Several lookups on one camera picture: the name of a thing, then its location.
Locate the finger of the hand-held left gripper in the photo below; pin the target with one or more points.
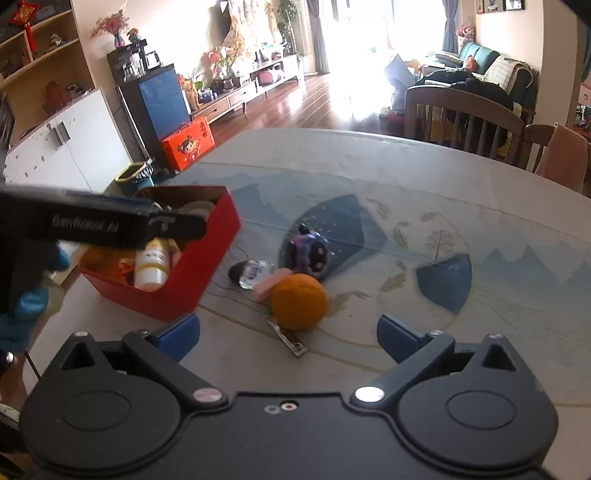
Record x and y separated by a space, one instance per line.
120 202
184 228

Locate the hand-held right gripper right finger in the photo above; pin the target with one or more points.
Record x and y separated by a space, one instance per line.
397 337

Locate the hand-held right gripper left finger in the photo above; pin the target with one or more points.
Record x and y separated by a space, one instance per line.
178 334

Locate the tape roll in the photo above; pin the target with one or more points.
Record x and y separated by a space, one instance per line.
196 208

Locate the red tin box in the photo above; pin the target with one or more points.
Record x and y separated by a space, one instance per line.
184 286

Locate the white bottle yellow label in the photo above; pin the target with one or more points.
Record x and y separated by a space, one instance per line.
151 267

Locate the small clear bottle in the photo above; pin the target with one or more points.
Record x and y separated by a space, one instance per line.
251 274

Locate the pink eraser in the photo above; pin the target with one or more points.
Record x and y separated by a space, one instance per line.
272 286

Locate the orange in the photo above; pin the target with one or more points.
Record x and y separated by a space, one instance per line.
298 302

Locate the metal nail clipper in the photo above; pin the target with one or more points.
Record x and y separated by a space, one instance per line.
288 339

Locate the purple black toy figure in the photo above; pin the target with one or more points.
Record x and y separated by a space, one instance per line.
311 251

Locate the person's left hand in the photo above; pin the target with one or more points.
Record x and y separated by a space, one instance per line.
32 304

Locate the blue trash bin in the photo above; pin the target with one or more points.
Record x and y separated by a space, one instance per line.
134 177

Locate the white cabinet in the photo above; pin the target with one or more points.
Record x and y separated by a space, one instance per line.
69 143

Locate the orange gift box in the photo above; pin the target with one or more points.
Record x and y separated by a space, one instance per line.
187 145

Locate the black cabinet blue panel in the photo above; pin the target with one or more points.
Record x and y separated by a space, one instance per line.
159 106

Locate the black water dispenser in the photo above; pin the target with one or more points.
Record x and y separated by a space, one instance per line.
134 62

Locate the wooden television cabinet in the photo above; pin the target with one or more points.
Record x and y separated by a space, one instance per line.
240 94

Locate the wooden shelf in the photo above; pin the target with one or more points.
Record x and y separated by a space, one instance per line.
55 55

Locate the pink flower vase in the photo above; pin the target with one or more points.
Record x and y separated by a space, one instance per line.
113 25

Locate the red knot ornament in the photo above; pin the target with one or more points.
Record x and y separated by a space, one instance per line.
25 16

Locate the cloth covered television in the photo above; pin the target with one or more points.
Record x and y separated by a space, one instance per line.
244 21

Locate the wooden chair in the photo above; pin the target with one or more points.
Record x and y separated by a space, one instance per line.
461 120
533 143

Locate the green potted plant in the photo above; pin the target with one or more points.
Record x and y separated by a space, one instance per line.
288 23

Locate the pink cloth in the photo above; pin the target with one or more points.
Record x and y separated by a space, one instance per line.
563 157

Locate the black jacket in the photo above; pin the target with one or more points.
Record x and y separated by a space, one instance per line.
461 87

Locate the blue bag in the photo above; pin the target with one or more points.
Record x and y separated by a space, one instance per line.
399 76

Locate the red pillow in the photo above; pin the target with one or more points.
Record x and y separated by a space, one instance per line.
471 62

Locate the white blanket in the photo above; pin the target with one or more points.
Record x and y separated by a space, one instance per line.
505 74

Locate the green sofa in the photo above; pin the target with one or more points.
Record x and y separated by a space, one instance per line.
480 53

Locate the plush doll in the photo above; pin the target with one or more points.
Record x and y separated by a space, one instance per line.
465 31

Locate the blue curtain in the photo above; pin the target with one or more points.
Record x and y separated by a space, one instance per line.
450 25

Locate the medium framed wall picture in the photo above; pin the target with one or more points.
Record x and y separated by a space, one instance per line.
491 4

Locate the large framed wall picture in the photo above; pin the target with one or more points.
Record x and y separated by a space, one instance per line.
515 3

